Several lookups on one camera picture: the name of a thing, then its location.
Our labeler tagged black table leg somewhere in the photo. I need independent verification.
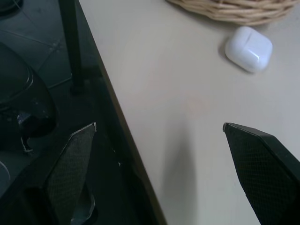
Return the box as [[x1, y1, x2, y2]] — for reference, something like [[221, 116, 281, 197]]
[[58, 0, 85, 95]]

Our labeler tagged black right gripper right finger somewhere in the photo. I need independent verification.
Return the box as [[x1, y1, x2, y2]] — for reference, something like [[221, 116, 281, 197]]
[[222, 122, 300, 225]]

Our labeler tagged white earbuds charging case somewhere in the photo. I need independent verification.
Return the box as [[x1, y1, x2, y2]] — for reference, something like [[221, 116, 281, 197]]
[[224, 26, 273, 73]]

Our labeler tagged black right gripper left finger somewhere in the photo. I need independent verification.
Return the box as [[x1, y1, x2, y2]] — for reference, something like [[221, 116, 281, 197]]
[[14, 122, 98, 225]]

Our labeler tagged wicker basket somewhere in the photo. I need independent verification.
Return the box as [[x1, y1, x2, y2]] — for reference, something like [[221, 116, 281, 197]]
[[165, 0, 300, 26]]

